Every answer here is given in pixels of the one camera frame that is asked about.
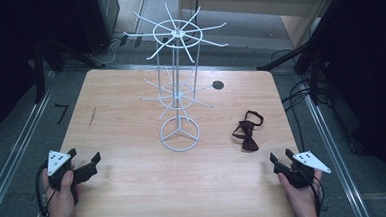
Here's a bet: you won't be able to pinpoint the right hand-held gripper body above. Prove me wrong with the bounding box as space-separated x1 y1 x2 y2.
282 148 333 190

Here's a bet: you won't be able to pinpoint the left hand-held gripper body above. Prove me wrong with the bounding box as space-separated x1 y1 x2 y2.
45 148 81 207

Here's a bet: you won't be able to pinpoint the person's right hand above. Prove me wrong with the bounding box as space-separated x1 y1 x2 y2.
276 169 327 217

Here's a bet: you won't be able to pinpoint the person's left hand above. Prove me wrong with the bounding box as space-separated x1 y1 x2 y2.
39 164 83 217

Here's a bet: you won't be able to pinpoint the dark red bow tie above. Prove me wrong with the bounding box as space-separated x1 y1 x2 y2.
230 109 266 153

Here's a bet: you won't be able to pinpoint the black metal stand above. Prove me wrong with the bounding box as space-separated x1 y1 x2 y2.
252 0 352 110
26 29 108 105

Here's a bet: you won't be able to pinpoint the black cabinet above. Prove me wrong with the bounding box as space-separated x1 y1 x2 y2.
73 0 123 56

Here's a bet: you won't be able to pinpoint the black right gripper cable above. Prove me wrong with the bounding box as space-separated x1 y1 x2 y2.
308 174 327 217

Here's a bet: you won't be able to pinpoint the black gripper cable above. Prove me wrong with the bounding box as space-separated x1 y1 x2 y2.
33 164 52 217
308 174 327 217

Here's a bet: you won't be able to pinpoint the metal floor rail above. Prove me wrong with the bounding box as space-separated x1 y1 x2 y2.
0 71 64 217
299 75 372 217

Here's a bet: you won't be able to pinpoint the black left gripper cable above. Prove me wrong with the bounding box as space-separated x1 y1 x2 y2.
33 164 52 217

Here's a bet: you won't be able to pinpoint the black floor cables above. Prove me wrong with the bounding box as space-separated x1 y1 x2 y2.
270 46 334 154

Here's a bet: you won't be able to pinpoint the white floor cable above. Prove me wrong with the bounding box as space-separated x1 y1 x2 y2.
87 37 129 67

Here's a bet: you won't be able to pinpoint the white wire display rack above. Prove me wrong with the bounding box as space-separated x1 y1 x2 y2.
120 0 235 156

